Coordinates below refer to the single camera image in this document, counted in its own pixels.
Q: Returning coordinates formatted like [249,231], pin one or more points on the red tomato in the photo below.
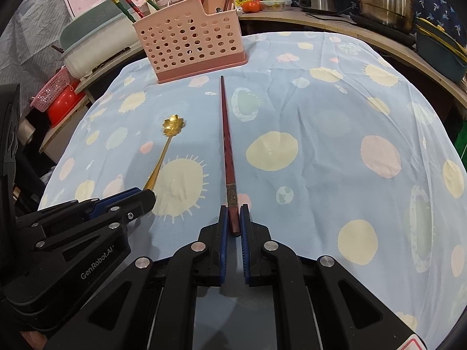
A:
[251,6]

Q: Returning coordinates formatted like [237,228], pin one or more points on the white dish rack teal lid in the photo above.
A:
[91,51]

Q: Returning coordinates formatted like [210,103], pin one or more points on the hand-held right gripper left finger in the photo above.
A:
[223,248]

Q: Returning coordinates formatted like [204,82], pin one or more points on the glass food container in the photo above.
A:
[275,4]

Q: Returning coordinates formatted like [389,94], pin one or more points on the pink plastic basket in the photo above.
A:
[49,93]

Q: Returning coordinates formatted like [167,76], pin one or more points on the black induction cooker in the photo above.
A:
[383,27]

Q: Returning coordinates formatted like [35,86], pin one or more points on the blue dotted cloth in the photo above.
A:
[321,135]

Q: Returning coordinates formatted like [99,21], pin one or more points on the grey striped cloth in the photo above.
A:
[29,36]

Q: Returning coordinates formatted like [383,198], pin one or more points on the green yellow lunch box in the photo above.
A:
[437,51]

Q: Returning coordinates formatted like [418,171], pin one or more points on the gold flower spoon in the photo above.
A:
[173,124]

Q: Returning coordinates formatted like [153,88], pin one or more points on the dark red chopstick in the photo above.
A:
[227,146]

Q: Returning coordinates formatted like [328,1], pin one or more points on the pink perforated utensil holder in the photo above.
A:
[189,43]

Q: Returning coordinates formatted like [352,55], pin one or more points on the red plastic basin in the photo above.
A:
[64,105]

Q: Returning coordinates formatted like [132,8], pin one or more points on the green chopstick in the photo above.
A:
[147,0]
[118,4]

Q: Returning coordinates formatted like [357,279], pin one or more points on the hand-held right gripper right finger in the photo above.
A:
[244,248]

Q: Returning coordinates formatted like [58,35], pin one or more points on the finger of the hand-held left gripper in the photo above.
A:
[142,202]
[116,197]

